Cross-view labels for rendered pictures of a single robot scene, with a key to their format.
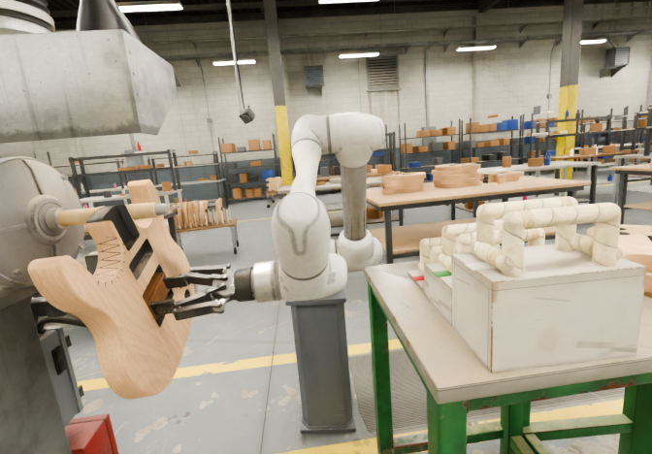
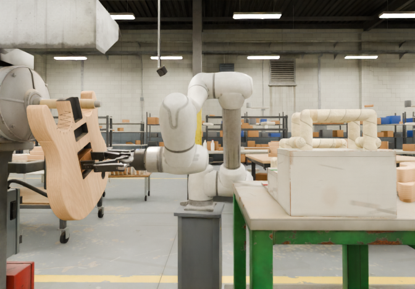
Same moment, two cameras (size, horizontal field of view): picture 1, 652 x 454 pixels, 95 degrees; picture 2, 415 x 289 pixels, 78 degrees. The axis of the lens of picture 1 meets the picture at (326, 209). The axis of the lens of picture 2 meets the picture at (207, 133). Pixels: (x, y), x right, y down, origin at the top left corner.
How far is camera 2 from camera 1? 0.32 m
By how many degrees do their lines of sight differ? 12
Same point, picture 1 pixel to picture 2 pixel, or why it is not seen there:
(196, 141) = (129, 113)
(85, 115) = (70, 37)
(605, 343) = (372, 204)
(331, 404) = not seen: outside the picture
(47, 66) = (58, 13)
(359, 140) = (234, 89)
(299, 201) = (176, 96)
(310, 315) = (192, 226)
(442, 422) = (255, 247)
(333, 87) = not seen: hidden behind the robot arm
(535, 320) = (319, 180)
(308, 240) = (178, 117)
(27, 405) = not seen: outside the picture
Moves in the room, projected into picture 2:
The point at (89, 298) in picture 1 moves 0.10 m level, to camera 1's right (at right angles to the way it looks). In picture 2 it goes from (51, 133) to (86, 133)
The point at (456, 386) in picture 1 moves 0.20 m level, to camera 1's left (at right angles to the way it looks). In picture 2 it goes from (264, 218) to (186, 216)
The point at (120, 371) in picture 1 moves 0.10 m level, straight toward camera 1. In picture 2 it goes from (57, 188) to (60, 194)
